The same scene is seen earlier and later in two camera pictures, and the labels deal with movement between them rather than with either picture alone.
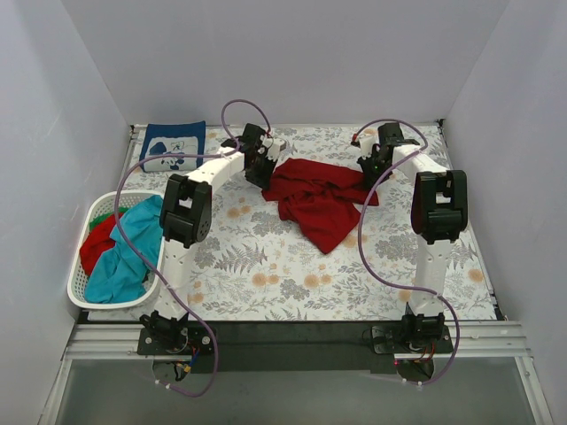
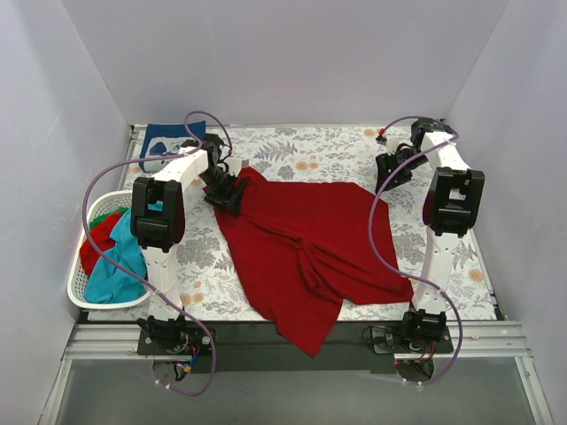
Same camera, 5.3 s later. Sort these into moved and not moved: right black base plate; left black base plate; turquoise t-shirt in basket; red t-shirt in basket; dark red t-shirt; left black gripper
Moved: dark red t-shirt; left black gripper
Not moved: left black base plate; turquoise t-shirt in basket; red t-shirt in basket; right black base plate
